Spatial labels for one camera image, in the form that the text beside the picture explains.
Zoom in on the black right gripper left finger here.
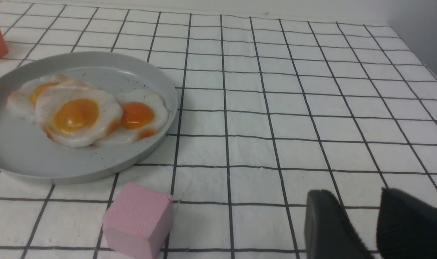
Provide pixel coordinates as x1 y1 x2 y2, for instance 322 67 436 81
304 190 373 259

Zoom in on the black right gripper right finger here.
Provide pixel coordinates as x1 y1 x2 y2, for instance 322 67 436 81
376 188 437 259

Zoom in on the fried egg top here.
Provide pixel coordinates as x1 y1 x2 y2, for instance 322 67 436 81
35 84 123 148

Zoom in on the fried egg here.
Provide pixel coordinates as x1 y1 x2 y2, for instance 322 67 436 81
35 84 123 148
96 89 169 146
6 74 76 123

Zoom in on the white grid tablecloth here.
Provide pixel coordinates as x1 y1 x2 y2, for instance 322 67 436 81
0 1 437 259

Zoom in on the pink foam cube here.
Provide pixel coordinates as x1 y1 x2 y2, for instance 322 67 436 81
102 183 173 259

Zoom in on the fried egg right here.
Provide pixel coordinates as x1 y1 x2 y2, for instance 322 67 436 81
96 89 169 146

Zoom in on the grey egg plate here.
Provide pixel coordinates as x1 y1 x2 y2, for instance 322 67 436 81
0 51 179 184

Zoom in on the fried egg left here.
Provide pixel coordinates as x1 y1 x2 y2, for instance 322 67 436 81
6 74 76 123

